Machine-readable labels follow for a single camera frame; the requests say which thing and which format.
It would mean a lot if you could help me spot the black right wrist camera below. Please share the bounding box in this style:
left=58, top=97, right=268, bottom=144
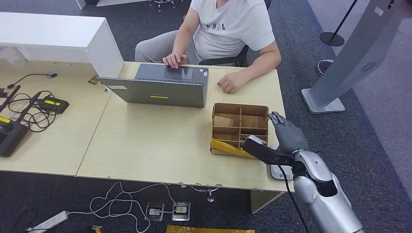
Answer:
left=242, top=135, right=295, bottom=166

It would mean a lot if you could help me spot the black router with antennas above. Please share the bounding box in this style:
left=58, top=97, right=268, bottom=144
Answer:
left=0, top=84, right=42, bottom=158

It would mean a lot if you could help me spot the brown cardboard piece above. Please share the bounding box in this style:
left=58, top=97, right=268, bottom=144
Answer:
left=213, top=115, right=240, bottom=128

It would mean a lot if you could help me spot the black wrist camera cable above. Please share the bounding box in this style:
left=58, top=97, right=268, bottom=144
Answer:
left=274, top=161, right=310, bottom=233

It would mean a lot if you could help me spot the tangled black cable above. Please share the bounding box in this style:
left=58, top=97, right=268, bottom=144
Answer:
left=7, top=90, right=59, bottom=133

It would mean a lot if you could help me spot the grey laptop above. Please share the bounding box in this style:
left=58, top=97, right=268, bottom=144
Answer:
left=98, top=63, right=210, bottom=109

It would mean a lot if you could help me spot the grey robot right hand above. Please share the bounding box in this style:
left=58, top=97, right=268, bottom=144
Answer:
left=267, top=111, right=309, bottom=155

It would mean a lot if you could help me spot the black stanchion post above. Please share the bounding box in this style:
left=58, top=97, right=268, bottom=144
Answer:
left=319, top=0, right=359, bottom=48

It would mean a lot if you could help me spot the white furniture base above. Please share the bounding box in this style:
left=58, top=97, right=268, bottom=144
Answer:
left=75, top=0, right=151, bottom=10

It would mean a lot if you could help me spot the white desk hutch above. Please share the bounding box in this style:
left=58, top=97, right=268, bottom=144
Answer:
left=0, top=12, right=124, bottom=79

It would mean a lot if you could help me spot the person's right hand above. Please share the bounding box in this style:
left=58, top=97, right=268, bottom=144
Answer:
left=162, top=53, right=188, bottom=69

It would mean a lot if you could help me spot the clear plastic wrap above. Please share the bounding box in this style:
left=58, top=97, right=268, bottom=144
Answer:
left=0, top=46, right=29, bottom=67

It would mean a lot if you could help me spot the chrome round base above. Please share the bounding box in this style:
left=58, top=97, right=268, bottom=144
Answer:
left=316, top=59, right=335, bottom=77

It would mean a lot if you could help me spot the thin black desk cable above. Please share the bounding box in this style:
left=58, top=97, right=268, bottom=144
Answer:
left=6, top=73, right=59, bottom=90

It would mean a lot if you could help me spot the floor socket with yellow label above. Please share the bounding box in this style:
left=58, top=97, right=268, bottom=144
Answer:
left=171, top=201, right=191, bottom=222

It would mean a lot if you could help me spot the floor socket with white plug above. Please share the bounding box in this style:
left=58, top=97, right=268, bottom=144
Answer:
left=145, top=201, right=165, bottom=222

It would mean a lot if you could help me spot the yellow strip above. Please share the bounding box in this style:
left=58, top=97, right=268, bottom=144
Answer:
left=210, top=139, right=257, bottom=159

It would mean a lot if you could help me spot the white power strip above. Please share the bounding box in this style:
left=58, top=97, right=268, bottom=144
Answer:
left=25, top=210, right=70, bottom=233

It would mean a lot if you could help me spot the grey kiosk stand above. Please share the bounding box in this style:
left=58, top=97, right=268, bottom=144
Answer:
left=301, top=0, right=412, bottom=115

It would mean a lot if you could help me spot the pale wooden desk leg panel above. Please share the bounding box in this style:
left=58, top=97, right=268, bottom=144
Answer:
left=250, top=189, right=286, bottom=215

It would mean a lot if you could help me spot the yellow floor tape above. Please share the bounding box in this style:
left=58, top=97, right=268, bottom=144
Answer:
left=166, top=224, right=256, bottom=233

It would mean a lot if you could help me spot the chrome stool base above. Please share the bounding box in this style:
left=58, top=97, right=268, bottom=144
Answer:
left=148, top=0, right=177, bottom=13

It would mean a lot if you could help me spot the cardboard divider box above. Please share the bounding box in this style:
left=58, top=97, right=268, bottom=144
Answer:
left=210, top=102, right=270, bottom=158

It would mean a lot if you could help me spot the black power adapter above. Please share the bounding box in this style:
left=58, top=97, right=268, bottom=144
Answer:
left=36, top=96, right=70, bottom=115

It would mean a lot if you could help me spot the person's left hand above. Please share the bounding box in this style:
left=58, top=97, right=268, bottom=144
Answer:
left=217, top=72, right=248, bottom=95

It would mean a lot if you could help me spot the white power cable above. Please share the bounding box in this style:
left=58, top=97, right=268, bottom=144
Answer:
left=66, top=181, right=178, bottom=233

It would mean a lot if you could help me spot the person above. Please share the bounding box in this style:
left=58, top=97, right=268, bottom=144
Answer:
left=135, top=0, right=282, bottom=95

